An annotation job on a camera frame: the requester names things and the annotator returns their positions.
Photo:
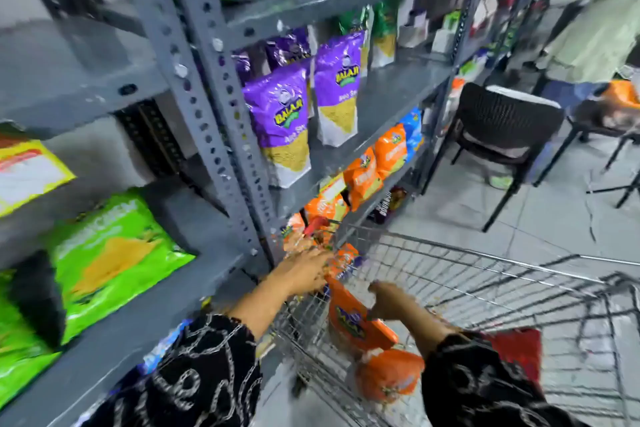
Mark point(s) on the bright green snack bag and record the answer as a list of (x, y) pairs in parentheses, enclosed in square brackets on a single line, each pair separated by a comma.
[(20, 346), (115, 256)]

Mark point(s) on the person's left hand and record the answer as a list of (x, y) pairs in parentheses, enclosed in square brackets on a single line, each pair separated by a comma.
[(300, 271)]

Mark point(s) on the person's left forearm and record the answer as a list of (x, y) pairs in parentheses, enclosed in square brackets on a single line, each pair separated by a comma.
[(210, 371)]

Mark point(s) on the blue snack bag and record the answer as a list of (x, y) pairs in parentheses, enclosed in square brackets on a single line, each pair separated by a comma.
[(165, 346), (413, 126)]

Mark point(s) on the orange snack bag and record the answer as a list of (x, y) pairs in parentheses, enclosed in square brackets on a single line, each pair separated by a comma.
[(362, 179), (294, 234), (344, 259), (390, 375), (391, 151), (325, 206), (350, 324)]

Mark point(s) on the person's right hand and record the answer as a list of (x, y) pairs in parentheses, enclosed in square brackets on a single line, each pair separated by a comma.
[(392, 300)]

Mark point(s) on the black stool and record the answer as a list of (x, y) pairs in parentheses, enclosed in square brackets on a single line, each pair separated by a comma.
[(595, 124)]

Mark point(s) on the black mesh chair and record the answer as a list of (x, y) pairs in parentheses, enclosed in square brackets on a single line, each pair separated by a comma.
[(500, 121)]

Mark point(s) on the person's right forearm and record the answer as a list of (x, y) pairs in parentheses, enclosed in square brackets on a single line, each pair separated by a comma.
[(475, 381)]

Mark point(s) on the white box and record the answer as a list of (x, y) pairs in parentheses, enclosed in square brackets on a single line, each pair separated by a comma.
[(414, 29)]

